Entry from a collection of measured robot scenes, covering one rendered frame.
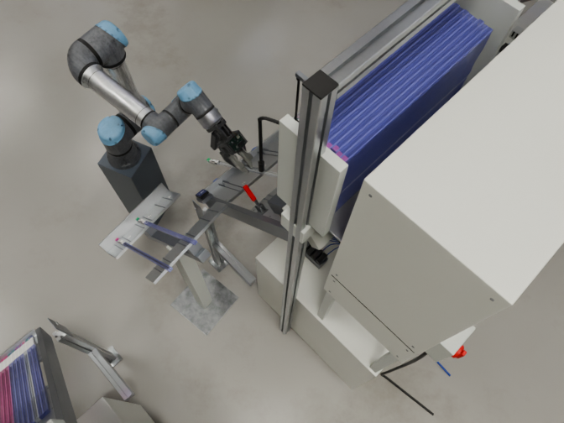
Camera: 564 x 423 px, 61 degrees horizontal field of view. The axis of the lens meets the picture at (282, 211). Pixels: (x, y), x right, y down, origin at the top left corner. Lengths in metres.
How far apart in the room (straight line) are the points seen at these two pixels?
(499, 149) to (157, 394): 2.00
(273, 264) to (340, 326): 0.36
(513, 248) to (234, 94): 2.48
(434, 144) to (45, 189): 2.47
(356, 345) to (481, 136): 1.12
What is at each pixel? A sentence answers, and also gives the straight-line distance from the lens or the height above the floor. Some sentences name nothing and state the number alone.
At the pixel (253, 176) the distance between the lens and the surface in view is 1.88.
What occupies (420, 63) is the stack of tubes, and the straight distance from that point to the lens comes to 1.15.
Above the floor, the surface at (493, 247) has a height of 1.72.
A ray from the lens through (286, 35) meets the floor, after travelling 3.49.
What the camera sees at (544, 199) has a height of 1.72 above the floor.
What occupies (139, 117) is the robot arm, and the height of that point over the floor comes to 1.13.
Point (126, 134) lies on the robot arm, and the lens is 2.18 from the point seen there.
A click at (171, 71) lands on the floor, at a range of 3.33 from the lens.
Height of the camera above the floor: 2.48
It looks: 65 degrees down
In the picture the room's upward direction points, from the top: 3 degrees clockwise
